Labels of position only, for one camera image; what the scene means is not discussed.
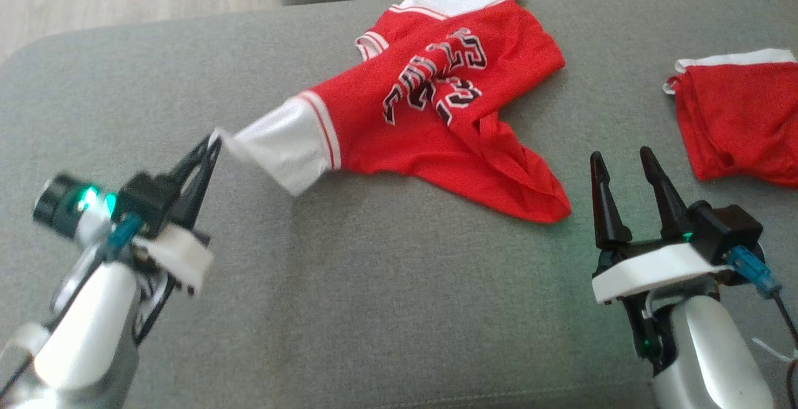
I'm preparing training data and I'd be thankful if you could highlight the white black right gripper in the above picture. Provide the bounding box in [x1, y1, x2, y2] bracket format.
[589, 146, 736, 305]

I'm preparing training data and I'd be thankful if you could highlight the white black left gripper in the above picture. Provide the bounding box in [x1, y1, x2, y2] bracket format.
[32, 137, 222, 296]

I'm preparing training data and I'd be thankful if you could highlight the red jersey with lettering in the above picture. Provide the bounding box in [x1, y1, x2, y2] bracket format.
[215, 0, 573, 224]

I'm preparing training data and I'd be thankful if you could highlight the folded red garment white band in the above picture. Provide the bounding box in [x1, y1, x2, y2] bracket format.
[663, 47, 798, 188]

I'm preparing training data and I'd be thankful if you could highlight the grey fabric sofa seat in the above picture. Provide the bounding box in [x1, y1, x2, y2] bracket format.
[0, 0, 798, 409]

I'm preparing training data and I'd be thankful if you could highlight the left black cable blue plug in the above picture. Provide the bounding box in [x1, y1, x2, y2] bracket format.
[0, 213, 145, 397]

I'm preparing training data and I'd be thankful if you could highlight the black cable blue plug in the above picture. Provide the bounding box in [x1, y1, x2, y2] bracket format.
[0, 213, 145, 397]
[728, 246, 798, 397]

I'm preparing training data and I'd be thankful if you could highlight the right black cable blue plug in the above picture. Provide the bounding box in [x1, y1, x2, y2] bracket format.
[728, 246, 798, 397]

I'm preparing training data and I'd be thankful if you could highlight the white cable tie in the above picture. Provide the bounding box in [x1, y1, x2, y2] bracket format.
[751, 336, 798, 363]

